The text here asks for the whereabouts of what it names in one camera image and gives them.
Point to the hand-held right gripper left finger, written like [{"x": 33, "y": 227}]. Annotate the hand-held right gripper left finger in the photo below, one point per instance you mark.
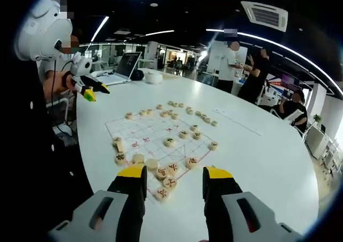
[{"x": 128, "y": 191}]

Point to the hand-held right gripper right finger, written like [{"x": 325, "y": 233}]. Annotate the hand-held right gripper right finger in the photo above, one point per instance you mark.
[{"x": 219, "y": 188}]

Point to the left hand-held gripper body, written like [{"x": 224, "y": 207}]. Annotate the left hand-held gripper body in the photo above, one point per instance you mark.
[{"x": 84, "y": 66}]

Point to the group of wooden chess pieces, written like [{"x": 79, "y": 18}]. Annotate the group of wooden chess pieces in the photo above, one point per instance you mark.
[{"x": 169, "y": 142}]

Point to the white red-lined chessboard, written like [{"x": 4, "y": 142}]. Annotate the white red-lined chessboard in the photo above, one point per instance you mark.
[{"x": 150, "y": 129}]

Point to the person's left hand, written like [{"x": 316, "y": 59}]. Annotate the person's left hand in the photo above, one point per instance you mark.
[{"x": 71, "y": 84}]

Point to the white laptop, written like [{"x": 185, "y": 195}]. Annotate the white laptop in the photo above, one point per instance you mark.
[{"x": 128, "y": 64}]

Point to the straight ceiling light strip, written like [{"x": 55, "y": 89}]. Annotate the straight ceiling light strip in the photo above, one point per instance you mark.
[
  {"x": 158, "y": 33},
  {"x": 100, "y": 28}
]

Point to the black round pouch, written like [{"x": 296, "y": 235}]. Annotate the black round pouch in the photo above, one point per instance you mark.
[{"x": 138, "y": 75}]

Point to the white worn device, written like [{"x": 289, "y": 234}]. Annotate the white worn device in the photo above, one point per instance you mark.
[{"x": 40, "y": 33}]

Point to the white round pot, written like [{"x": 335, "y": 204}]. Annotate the white round pot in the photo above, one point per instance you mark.
[{"x": 153, "y": 78}]

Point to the white office chair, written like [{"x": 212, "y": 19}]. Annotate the white office chair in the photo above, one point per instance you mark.
[{"x": 294, "y": 116}]

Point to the white office cabinet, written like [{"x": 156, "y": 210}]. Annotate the white office cabinet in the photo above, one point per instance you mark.
[{"x": 317, "y": 143}]

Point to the small potted plant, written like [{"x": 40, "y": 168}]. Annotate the small potted plant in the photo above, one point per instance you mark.
[{"x": 317, "y": 118}]

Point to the curved ceiling light strip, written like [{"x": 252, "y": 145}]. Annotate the curved ceiling light strip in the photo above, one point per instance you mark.
[{"x": 213, "y": 30}]

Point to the ceiling air conditioner vent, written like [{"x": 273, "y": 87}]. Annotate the ceiling air conditioner vent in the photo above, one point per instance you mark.
[{"x": 265, "y": 15}]

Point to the purple wall screen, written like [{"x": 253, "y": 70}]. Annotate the purple wall screen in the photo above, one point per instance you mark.
[{"x": 288, "y": 81}]

